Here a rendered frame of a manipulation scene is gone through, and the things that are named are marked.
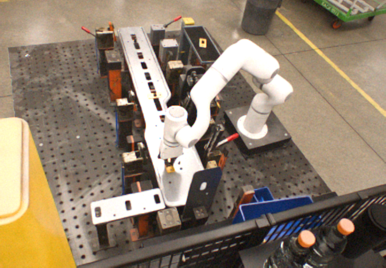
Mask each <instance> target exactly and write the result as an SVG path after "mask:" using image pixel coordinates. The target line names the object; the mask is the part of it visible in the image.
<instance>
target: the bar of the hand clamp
mask: <svg viewBox="0 0 386 268"><path fill-rule="evenodd" d="M225 130H226V128H223V126H222V124H219V125H217V126H216V128H215V127H211V132H212V133H213V135H212V137H211V139H210V141H209V143H208V145H207V147H206V149H205V151H208V150H207V149H208V148H210V150H209V152H211V151H214V150H215V148H216V146H217V144H218V142H219V140H220V138H221V136H222V134H223V132H224V131H225ZM209 152H208V153H209ZM207 155H208V154H207Z"/></svg>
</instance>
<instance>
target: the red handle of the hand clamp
mask: <svg viewBox="0 0 386 268"><path fill-rule="evenodd" d="M238 136H239V135H238V134H237V133H235V134H233V135H231V136H229V137H227V138H226V139H225V140H222V141H221V142H219V143H218V144H217V146H216V148H215V149H217V148H218V147H220V146H222V145H224V144H226V143H228V142H230V141H232V140H234V139H236V138H237V137H238Z"/></svg>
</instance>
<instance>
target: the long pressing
mask: <svg viewBox="0 0 386 268"><path fill-rule="evenodd" d="M117 33H118V37H119V40H120V43H121V46H122V50H123V53H124V55H125V59H126V62H127V65H128V69H129V72H130V76H131V78H132V81H133V85H134V88H135V91H136V94H137V98H138V101H139V104H140V108H141V111H142V115H143V117H144V120H145V124H146V128H145V133H144V138H145V142H146V145H147V148H148V151H149V155H150V159H151V161H152V165H153V169H154V171H155V175H156V179H157V183H158V185H159V189H160V190H161V194H162V197H163V200H164V203H165V205H166V206H168V207H170V208H174V207H178V206H183V205H185V203H186V198H187V194H188V190H189V187H190V183H191V181H192V177H193V174H194V173H195V172H196V171H198V170H204V167H203V165H202V162H201V160H200V157H199V155H198V152H197V150H196V148H195V145H194V146H192V147H191V148H184V147H183V152H184V154H183V155H181V156H179V157H178V158H176V160H175V163H174V168H175V172H172V173H167V170H166V168H165V164H164V161H163V160H162V159H158V158H157V155H158V154H159V145H160V142H161V140H162V138H163V132H164V123H162V122H161V120H160V117H159V116H162V115H164V116H165V113H166V110H167V109H168V108H167V102H168V101H169V100H170V99H171V92H170V90H169V87H168V85H167V82H166V80H165V78H164V75H163V72H162V70H161V68H160V65H159V63H158V61H157V58H156V55H155V53H154V51H153V48H152V46H151V43H150V41H149V39H148V36H147V33H146V31H145V29H144V28H143V27H142V26H138V27H124V28H118V29H117ZM131 35H135V36H136V39H137V42H136V43H138V44H139V47H140V49H135V46H134V43H135V42H134V40H132V37H131ZM138 52H141V53H142V55H143V59H139V58H138V55H137V53H138ZM149 59H150V60H149ZM141 62H145V64H146V66H147V69H145V70H144V69H142V66H141ZM147 72H148V73H149V75H150V77H151V80H149V81H148V80H146V77H145V74H144V73H147ZM148 82H152V83H153V85H154V87H155V91H156V92H157V93H162V95H163V97H161V98H158V99H159V101H160V104H161V107H162V109H163V110H162V111H157V109H156V105H155V102H154V100H153V98H151V99H148V97H147V94H151V92H150V89H149V86H148ZM155 125H157V126H155ZM160 138H161V139H160ZM179 161H180V164H178V162H179ZM181 167H182V170H181V169H180V168H181ZM169 182H171V183H169Z"/></svg>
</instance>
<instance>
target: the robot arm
mask: <svg viewBox="0 0 386 268"><path fill-rule="evenodd" d="M239 69H242V70H244V71H246V72H248V73H249V74H251V75H252V76H253V77H252V82H253V84H254V85H255V86H256V87H258V88H259V89H260V90H261V91H262V92H264V93H258V94H256V95H255V97H254V99H253V101H252V103H251V105H250V108H249V110H248V113H247V115H246V116H242V117H241V118H240V119H239V120H238V123H237V127H238V130H239V131H240V132H241V133H242V134H243V135H244V136H245V137H247V138H250V139H261V138H263V137H264V136H265V135H266V134H267V130H268V129H267V125H266V124H265V122H266V120H267V118H268V116H269V114H270V112H271V110H272V108H273V106H274V105H278V104H282V103H284V102H286V101H288V100H289V99H290V98H291V96H292V93H293V88H292V86H291V85H290V83H288V82H287V81H286V80H285V79H283V78H282V77H281V76H280V75H278V74H277V73H278V72H279V63H278V61H277V60H276V59H275V58H274V57H273V56H271V55H270V54H269V53H267V52H265V51H264V50H263V49H261V48H260V47H259V46H257V45H256V44H254V43H253V42H251V41H250V40H247V39H242V40H240V41H238V42H237V43H236V44H233V45H231V46H230V47H229V48H227V49H226V51H225V52H224V53H223V54H222V55H221V56H220V57H219V58H218V59H217V61H216V62H215V63H214V64H213V65H212V66H211V67H210V68H209V70H208V71H207V72H206V73H205V74H204V76H202V78H201V79H200V80H199V81H198V83H197V84H196V85H195V86H194V87H193V88H192V90H191V92H190V96H191V98H192V100H193V102H194V104H195V106H196V108H197V112H198V114H197V118H196V121H195V124H194V125H193V126H192V127H190V126H189V125H188V123H187V111H186V110H185V109H184V108H182V107H180V106H171V107H169V108H168V109H167V110H166V113H165V122H164V132H163V138H162V140H161V142H160V145H159V154H158V155H157V158H158V159H162V160H164V164H165V165H166V167H168V165H169V161H168V158H171V160H170V162H171V165H172V166H173V165H174V163H175V160H176V158H178V157H179V156H181V155H183V154H184V152H183V147H184V148H191V147H192V146H194V145H195V144H196V143H197V142H198V140H199V139H200V138H201V137H202V136H203V134H204V133H205V132H206V130H207V129H208V126H209V123H210V102H211V101H212V99H213V98H214V97H215V96H216V95H217V94H218V93H219V92H220V91H221V90H222V88H223V87H224V86H225V85H226V84H227V83H228V81H229V80H231V78H232V77H233V76H234V75H235V74H236V73H237V71H238V70H239Z"/></svg>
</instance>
